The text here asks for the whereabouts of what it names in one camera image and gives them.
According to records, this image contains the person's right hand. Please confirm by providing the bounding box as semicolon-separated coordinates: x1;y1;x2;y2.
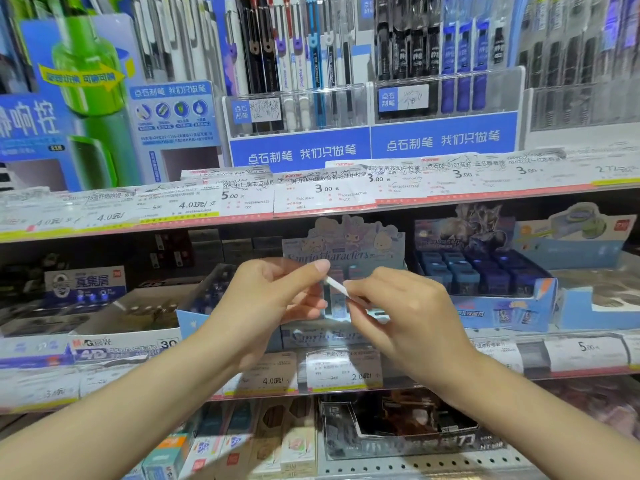
344;267;482;395

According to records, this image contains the person's left hand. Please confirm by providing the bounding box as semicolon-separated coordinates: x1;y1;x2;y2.
199;258;332;373

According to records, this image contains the small white eraser stick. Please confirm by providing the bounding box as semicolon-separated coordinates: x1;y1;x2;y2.
324;276;372;307

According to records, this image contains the person's right forearm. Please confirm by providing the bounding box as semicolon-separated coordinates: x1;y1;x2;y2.
435;347;640;480

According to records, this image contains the person's left forearm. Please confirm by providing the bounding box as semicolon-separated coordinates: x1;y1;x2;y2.
0;325;251;480

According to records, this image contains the cartoon character display box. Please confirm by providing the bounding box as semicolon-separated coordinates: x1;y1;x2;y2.
280;215;407;351

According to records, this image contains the group of black boxes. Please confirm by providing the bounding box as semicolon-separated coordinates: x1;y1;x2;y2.
149;229;284;281

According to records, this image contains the row of paper price tags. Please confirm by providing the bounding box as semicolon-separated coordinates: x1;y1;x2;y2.
0;151;640;243

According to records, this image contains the small blue open box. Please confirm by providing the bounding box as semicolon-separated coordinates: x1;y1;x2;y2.
176;264;238;341

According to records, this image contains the black knife display box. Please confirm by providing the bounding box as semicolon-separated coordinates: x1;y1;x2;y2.
319;389;507;461

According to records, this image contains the group of blue sharpeners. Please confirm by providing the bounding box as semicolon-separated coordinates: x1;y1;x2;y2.
419;250;552;297

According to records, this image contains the clear pen rack scribbled label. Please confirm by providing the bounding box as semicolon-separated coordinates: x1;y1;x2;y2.
222;84;372;169

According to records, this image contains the blue sharpener display box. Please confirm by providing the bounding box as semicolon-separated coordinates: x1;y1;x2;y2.
413;204;559;334

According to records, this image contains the row of correction tape packs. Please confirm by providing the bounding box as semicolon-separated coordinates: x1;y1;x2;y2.
122;395;319;480

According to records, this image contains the white eraser display box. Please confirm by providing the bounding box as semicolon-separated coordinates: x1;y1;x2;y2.
69;284;202;366

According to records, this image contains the blue info display card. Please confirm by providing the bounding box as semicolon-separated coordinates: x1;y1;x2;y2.
128;81;224;184

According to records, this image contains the clear pen rack blue base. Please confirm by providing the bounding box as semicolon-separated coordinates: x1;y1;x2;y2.
369;66;527;156

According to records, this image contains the blue white eraser pack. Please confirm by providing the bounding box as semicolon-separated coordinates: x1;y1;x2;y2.
43;266;128;308

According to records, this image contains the light blue correction tape box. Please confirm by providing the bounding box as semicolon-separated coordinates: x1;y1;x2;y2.
514;202;640;331

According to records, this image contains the row of mixed colour pens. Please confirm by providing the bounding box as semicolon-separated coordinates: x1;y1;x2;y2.
215;0;375;131

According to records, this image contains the pile of pink packets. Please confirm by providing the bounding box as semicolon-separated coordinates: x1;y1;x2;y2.
537;377;640;441

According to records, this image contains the row of white pens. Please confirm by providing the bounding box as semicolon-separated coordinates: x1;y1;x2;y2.
129;0;227;86

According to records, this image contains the flat blue eraser box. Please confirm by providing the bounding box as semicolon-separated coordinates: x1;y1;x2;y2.
0;334;76;370

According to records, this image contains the blue green pen advert board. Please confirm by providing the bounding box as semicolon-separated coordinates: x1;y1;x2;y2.
0;14;147;191

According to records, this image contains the clear pen rack without label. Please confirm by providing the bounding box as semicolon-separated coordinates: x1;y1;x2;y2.
522;79;640;151

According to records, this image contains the row of grey black pens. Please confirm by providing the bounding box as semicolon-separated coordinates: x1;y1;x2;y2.
515;0;640;131

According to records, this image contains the clear shelf price tag rail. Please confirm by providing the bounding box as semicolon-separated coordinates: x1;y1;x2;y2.
0;329;640;414

